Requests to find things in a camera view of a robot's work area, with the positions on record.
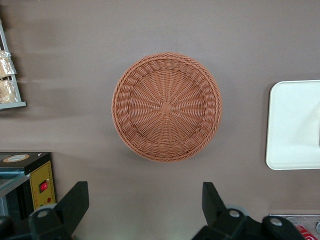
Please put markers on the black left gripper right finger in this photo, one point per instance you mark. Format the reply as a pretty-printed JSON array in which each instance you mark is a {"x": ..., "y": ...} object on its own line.
[{"x": 217, "y": 217}]

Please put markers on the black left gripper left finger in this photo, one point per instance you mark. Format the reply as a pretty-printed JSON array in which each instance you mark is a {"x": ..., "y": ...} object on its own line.
[{"x": 67, "y": 210}]

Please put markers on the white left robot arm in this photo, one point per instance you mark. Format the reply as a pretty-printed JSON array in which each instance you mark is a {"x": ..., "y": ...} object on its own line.
[{"x": 310, "y": 222}]

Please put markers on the cream rectangular plastic tray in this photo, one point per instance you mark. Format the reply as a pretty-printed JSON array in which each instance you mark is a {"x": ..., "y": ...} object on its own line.
[{"x": 292, "y": 125}]

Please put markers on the round brown wicker basket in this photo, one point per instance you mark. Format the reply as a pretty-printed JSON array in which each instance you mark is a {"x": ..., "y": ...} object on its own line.
[{"x": 166, "y": 107}]

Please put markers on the black food warmer machine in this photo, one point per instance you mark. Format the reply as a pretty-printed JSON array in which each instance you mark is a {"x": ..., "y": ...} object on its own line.
[{"x": 25, "y": 180}]

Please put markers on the grey metal display rack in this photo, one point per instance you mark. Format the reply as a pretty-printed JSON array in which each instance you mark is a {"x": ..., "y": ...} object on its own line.
[{"x": 18, "y": 100}]

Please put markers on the clear bag of fried snacks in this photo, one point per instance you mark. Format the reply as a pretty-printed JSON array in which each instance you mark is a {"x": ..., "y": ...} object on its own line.
[
  {"x": 6, "y": 62},
  {"x": 7, "y": 91}
]

